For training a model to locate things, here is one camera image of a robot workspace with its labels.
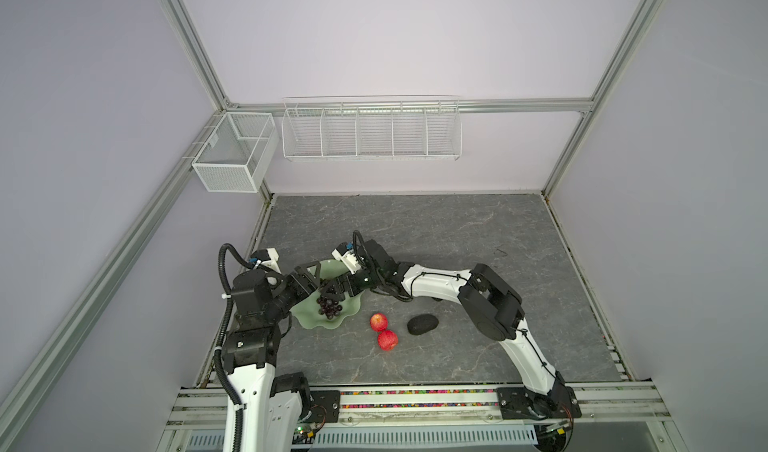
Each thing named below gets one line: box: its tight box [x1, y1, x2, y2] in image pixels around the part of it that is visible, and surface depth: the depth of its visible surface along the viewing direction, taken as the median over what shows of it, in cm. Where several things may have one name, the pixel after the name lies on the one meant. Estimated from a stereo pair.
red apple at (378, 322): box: [370, 312, 389, 332], surface depth 86 cm
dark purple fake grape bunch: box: [316, 297, 343, 320], surface depth 88 cm
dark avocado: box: [407, 314, 439, 335], surface depth 86 cm
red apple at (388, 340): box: [378, 330, 399, 351], surface depth 82 cm
